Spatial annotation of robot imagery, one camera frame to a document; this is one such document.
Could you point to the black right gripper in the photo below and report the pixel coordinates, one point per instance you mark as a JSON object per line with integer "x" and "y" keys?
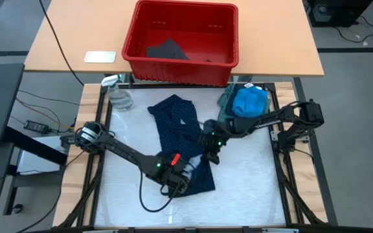
{"x": 214, "y": 136}

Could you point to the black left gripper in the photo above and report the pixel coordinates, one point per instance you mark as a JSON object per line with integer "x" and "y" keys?
{"x": 173, "y": 171}

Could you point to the navy dotted shirt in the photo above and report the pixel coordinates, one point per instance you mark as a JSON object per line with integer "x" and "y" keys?
{"x": 180, "y": 129}

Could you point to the green dotted shirt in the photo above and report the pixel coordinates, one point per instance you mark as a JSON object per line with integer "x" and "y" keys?
{"x": 222, "y": 100}

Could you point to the bright blue garment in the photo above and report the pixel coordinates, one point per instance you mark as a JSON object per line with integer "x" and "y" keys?
{"x": 249, "y": 102}

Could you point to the dark grey garment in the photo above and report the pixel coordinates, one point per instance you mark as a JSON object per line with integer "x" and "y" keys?
{"x": 167, "y": 51}

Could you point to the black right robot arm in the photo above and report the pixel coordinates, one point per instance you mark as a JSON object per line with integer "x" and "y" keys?
{"x": 270, "y": 119}

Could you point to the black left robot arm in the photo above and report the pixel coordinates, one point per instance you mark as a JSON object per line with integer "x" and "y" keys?
{"x": 118, "y": 147}

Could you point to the red tape tag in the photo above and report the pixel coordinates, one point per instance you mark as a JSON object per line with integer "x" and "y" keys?
{"x": 175, "y": 159}

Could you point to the red plastic bin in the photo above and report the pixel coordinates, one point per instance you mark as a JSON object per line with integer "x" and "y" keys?
{"x": 180, "y": 69}

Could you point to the light wooden desk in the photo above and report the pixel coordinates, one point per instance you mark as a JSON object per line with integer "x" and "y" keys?
{"x": 270, "y": 39}

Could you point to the white flat rectangular plate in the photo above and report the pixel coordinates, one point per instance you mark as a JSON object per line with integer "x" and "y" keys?
{"x": 99, "y": 57}

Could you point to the white flat board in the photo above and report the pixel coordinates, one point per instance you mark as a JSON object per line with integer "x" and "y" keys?
{"x": 37, "y": 160}

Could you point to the black power adapter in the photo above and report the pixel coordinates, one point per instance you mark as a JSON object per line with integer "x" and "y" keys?
{"x": 36, "y": 127}

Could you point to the black floor equipment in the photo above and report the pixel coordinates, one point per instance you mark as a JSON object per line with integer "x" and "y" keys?
{"x": 335, "y": 13}

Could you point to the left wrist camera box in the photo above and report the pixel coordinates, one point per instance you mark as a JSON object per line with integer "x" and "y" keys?
{"x": 178, "y": 188}

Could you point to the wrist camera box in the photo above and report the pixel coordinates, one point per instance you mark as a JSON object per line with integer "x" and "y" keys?
{"x": 213, "y": 158}
{"x": 178, "y": 188}

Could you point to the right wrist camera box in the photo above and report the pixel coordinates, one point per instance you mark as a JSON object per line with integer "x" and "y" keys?
{"x": 213, "y": 158}

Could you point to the black metal rig frame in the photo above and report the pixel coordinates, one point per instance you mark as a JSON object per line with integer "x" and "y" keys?
{"x": 96, "y": 200}

